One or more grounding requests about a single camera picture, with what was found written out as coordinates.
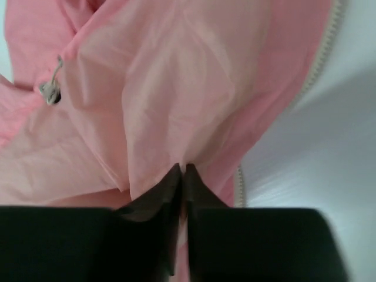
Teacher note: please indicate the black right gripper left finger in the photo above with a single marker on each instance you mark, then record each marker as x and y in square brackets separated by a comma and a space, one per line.
[136, 242]

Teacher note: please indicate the pink zip-up jacket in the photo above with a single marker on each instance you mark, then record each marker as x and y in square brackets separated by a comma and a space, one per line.
[107, 96]

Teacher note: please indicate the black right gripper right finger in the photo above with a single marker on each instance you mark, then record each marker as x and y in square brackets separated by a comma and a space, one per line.
[256, 244]

